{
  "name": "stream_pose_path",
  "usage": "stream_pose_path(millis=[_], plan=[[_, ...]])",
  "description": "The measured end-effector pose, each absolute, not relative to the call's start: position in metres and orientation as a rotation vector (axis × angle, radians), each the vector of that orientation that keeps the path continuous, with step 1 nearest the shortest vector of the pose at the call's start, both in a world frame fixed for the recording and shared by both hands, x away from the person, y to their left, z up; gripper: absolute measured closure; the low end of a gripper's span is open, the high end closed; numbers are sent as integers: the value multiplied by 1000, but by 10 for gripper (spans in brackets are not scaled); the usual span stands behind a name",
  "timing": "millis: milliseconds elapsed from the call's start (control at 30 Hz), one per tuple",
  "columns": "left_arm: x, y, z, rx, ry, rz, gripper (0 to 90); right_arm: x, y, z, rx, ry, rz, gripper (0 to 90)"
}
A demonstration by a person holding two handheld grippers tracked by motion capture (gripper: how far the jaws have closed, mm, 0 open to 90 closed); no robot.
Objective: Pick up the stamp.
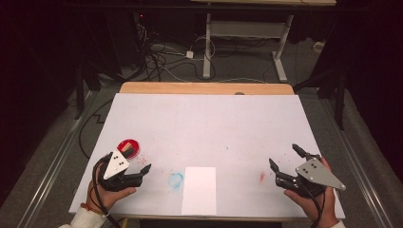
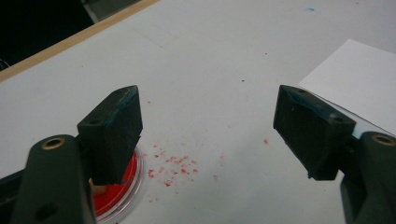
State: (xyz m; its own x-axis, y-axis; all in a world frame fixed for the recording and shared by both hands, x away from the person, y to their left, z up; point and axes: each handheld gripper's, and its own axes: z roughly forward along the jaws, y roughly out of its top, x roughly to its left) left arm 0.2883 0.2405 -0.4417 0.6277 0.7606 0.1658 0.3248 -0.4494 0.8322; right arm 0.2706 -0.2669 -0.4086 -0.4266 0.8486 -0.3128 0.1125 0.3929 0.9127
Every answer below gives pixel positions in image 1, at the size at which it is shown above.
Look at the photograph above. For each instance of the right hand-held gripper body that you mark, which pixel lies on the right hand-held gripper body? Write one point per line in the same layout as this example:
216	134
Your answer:
316	176

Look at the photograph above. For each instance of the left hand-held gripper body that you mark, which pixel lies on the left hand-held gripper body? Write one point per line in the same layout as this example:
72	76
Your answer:
116	167

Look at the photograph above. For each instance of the red round dish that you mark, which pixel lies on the red round dish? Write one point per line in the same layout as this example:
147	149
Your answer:
128	148

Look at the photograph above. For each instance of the small wooden stamp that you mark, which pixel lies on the small wooden stamp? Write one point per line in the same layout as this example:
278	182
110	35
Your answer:
126	147

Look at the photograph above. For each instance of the person's left hand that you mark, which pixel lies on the person's left hand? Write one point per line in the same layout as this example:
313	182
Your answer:
109	195

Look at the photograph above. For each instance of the person's right hand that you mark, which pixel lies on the person's right hand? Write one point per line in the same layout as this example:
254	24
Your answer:
315	205

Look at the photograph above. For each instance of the white paper sheet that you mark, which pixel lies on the white paper sheet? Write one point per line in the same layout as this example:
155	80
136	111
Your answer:
199	191

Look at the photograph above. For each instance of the black metal stand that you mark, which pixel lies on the black metal stand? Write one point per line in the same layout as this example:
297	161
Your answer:
339	95
79	95

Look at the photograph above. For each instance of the white foam board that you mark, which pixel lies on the white foam board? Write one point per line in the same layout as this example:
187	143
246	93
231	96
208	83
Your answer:
209	133

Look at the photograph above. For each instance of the wooden table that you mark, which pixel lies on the wooden table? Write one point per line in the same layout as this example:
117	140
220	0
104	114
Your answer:
206	88

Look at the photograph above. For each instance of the small white box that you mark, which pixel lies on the small white box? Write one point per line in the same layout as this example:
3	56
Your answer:
318	46

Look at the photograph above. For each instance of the white power adapter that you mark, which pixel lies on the white power adapter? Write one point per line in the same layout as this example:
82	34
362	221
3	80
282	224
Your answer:
189	54

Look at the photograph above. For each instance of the metal floor rail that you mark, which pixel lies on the metal floor rail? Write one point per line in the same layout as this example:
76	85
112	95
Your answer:
53	158
358	164

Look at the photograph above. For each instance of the white metal desk frame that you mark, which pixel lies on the white metal desk frame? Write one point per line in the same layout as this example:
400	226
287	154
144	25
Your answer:
247	30

